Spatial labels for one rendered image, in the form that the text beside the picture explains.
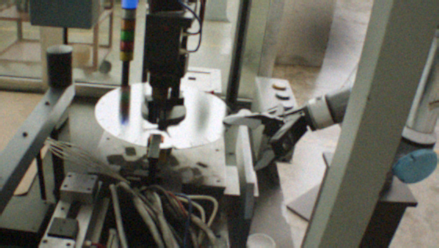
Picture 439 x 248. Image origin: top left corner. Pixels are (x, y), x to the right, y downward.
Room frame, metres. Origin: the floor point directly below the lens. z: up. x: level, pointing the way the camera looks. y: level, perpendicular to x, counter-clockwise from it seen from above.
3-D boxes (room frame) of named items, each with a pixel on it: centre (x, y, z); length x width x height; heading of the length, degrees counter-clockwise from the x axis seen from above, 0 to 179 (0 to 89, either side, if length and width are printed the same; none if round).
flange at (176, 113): (0.91, 0.14, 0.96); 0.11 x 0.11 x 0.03
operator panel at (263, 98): (1.21, -0.16, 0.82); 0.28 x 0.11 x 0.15; 5
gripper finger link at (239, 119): (0.92, -0.05, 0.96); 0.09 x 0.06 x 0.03; 85
